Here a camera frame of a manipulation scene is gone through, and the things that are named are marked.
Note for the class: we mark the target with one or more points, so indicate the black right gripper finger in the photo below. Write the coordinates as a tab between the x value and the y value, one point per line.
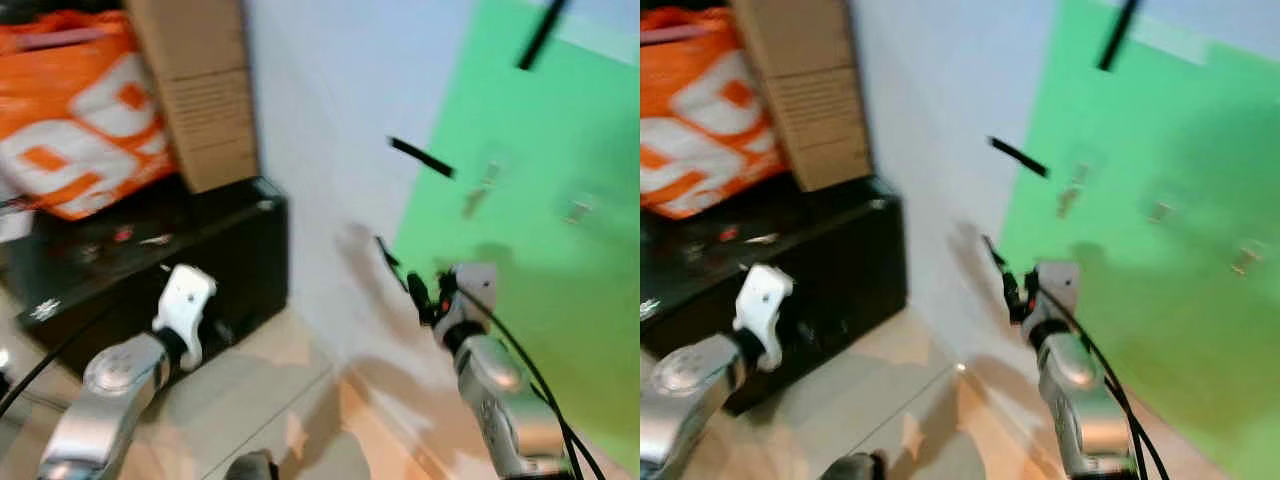
391	259
996	255

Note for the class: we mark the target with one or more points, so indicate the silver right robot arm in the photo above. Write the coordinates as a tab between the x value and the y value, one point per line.
495	385
1075	385

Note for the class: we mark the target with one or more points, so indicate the black low cabinet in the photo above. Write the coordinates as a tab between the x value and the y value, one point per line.
860	260
245	260

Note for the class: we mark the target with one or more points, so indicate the short black tape strip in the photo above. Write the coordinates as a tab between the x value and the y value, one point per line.
1019	157
422	157

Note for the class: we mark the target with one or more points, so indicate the dark grey robot leg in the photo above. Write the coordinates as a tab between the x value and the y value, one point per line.
250	467
852	467

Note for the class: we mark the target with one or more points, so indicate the brown cardboard box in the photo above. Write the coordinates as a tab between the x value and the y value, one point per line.
200	100
815	100

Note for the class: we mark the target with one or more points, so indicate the orange white printed bag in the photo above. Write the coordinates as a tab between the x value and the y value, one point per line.
700	120
70	120

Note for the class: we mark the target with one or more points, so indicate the long black tape strip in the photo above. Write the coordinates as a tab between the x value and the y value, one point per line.
541	35
1119	35

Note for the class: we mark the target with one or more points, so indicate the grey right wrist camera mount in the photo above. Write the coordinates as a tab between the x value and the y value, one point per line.
1058	280
476	281

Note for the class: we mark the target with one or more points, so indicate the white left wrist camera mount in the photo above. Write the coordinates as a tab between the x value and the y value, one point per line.
186	295
762	298

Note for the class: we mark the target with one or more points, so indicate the clear adhesive metal wall hook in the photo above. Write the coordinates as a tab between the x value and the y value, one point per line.
579	210
1160	210
482	190
1075	190
1248	258

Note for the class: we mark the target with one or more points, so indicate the green wall sheet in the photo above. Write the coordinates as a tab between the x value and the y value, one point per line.
1150	290
540	260

